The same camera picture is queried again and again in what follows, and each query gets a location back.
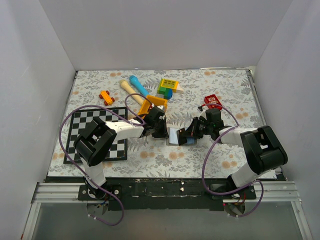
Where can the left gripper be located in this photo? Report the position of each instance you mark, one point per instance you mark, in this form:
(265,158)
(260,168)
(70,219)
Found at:
(164,133)

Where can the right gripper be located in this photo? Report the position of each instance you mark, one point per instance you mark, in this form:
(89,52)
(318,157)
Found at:
(190,131)

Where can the grey card holder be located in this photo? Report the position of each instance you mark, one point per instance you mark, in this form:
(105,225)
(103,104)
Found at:
(174,138)

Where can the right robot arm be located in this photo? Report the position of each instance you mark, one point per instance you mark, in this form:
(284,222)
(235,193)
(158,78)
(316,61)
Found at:
(263,150)

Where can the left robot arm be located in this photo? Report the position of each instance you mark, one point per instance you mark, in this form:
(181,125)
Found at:
(96,140)

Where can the yellow toy bin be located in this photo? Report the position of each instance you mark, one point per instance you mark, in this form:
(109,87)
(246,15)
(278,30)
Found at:
(152,101)

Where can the colourful block house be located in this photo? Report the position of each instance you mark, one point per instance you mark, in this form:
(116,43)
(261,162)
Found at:
(167,87)

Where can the red owl block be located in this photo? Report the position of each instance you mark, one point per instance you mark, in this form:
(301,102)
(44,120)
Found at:
(212,102)

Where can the cream wooden pin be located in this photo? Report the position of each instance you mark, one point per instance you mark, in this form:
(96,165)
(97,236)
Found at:
(125,85)

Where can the orange toy car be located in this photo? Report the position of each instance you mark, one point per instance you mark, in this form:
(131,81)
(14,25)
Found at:
(105,96)

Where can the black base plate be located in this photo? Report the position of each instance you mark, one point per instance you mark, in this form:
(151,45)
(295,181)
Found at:
(161,194)

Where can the aluminium frame rail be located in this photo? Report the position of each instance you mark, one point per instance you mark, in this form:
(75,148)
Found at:
(273,192)

